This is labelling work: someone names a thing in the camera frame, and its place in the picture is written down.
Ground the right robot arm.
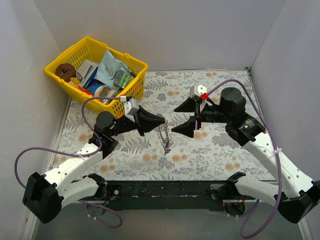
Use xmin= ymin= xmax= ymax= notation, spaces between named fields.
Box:
xmin=172 ymin=85 xmax=320 ymax=224

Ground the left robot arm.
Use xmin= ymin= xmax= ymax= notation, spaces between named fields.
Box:
xmin=22 ymin=105 xmax=166 ymax=224

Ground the floral patterned table mat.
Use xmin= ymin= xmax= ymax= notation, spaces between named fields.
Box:
xmin=49 ymin=70 xmax=281 ymax=182

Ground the grey brown pouch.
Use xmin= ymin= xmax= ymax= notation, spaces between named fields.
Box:
xmin=94 ymin=85 xmax=119 ymax=98

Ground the green snack packet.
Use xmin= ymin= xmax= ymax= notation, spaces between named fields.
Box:
xmin=113 ymin=69 xmax=134 ymax=89

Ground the light blue chips bag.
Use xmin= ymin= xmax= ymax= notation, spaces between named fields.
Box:
xmin=94 ymin=49 xmax=131 ymax=87

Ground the white blue box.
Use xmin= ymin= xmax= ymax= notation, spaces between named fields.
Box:
xmin=75 ymin=59 xmax=99 ymax=89

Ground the yellow plastic shopping basket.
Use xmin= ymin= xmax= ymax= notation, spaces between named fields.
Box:
xmin=44 ymin=36 xmax=148 ymax=104

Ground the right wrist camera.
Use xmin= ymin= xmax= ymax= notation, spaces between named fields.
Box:
xmin=189 ymin=84 xmax=209 ymax=102

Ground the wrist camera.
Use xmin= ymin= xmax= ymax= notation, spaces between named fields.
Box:
xmin=124 ymin=98 xmax=139 ymax=122
xmin=189 ymin=84 xmax=209 ymax=102

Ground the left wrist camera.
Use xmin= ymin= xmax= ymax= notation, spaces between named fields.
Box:
xmin=124 ymin=98 xmax=139 ymax=122

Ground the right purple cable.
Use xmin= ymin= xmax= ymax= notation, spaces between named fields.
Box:
xmin=206 ymin=78 xmax=284 ymax=239

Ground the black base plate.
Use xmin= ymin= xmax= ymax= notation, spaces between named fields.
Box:
xmin=44 ymin=174 xmax=286 ymax=211

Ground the aluminium frame rail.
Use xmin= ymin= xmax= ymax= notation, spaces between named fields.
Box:
xmin=19 ymin=181 xmax=313 ymax=240

